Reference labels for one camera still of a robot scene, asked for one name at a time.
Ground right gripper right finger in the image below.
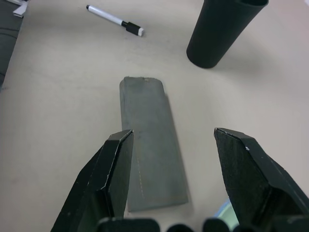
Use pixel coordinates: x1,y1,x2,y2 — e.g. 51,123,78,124
213,127,309,232

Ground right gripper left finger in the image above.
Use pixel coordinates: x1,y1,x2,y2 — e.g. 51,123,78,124
49,129,135,232

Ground blue plate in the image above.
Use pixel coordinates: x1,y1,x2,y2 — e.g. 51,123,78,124
212,197,240,230

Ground black plastic cup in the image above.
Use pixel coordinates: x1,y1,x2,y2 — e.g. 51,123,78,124
185,0,269,70

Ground black-capped white marker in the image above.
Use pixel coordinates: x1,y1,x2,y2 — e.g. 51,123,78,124
85,4,146,38

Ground white paper piece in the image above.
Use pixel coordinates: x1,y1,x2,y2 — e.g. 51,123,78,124
12,0,30,18

